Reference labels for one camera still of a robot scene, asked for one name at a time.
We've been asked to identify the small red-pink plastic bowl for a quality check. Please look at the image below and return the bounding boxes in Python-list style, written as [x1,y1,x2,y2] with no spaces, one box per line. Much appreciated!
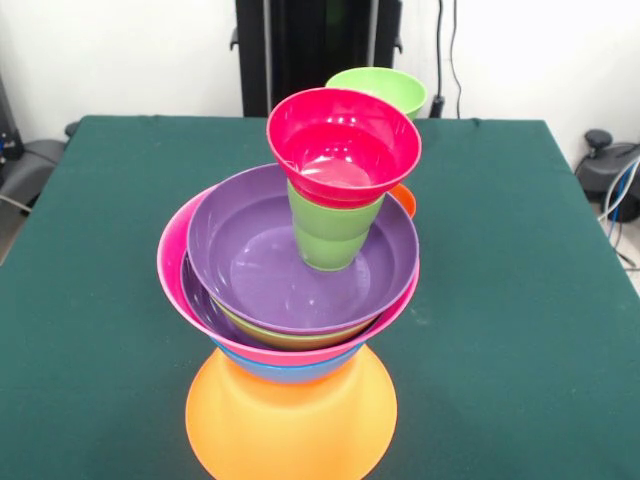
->
[266,87,423,210]

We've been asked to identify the purple plastic bowl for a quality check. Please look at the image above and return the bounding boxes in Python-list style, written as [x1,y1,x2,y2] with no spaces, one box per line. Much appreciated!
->
[180,249,266,350]
[186,162,420,335]

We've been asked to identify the small orange-red plastic bowl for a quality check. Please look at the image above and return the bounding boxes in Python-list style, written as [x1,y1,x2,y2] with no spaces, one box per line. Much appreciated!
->
[388,182,418,220]

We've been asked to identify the black pedestal column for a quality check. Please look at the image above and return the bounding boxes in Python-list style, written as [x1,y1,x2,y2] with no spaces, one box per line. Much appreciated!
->
[230,0,404,119]

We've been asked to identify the green plastic bowl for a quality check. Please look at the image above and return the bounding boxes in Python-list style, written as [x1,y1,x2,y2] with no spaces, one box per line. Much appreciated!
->
[209,294,387,351]
[324,67,429,121]

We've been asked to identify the black hanging cable with plug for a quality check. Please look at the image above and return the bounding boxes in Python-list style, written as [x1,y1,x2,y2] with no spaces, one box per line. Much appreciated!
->
[429,0,464,120]

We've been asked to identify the large orange plastic bowl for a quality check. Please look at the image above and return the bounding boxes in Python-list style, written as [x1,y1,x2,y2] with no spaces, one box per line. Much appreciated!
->
[184,344,400,480]

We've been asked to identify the dark green tablecloth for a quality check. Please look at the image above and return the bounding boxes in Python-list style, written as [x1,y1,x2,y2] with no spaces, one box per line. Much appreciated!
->
[0,115,640,480]

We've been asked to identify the blue plastic bowl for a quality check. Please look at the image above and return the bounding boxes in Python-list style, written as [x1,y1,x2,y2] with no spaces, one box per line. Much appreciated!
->
[212,337,371,385]

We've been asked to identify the green plastic cup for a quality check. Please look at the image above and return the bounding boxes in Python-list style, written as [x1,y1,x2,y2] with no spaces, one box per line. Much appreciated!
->
[286,179,387,273]

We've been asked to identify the large pink plastic bowl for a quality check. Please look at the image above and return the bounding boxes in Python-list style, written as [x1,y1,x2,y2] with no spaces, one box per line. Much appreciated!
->
[156,188,421,367]

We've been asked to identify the floor cable bundle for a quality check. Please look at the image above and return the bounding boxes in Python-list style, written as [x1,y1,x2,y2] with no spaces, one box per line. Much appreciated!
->
[597,159,640,271]

